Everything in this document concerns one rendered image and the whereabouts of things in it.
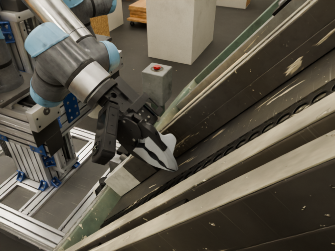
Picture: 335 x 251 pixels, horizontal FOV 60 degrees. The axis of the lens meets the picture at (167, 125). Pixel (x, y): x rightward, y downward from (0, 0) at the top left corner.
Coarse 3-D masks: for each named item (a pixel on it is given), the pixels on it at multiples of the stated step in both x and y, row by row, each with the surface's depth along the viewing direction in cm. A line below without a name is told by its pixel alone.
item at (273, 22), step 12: (300, 0) 84; (288, 12) 87; (264, 24) 94; (276, 24) 91; (252, 36) 96; (264, 36) 94; (240, 48) 100; (228, 60) 104; (216, 72) 109; (204, 84) 114; (192, 96) 119; (180, 108) 125
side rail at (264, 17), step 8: (272, 8) 111; (264, 16) 113; (256, 24) 116; (248, 32) 119; (240, 40) 122; (232, 48) 126; (224, 56) 129; (216, 64) 133; (200, 72) 144; (208, 72) 137; (200, 80) 142
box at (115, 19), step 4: (120, 0) 460; (120, 4) 463; (116, 8) 456; (120, 8) 466; (116, 12) 458; (120, 12) 469; (108, 16) 442; (112, 16) 451; (116, 16) 461; (120, 16) 471; (108, 20) 445; (112, 20) 454; (116, 20) 464; (120, 20) 474; (112, 24) 457; (116, 24) 467; (120, 24) 477; (112, 28) 460
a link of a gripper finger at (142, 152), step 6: (144, 138) 59; (138, 144) 57; (144, 144) 56; (138, 150) 57; (144, 150) 56; (144, 156) 57; (150, 156) 56; (156, 156) 57; (150, 162) 57; (156, 162) 56; (162, 162) 57; (162, 168) 57
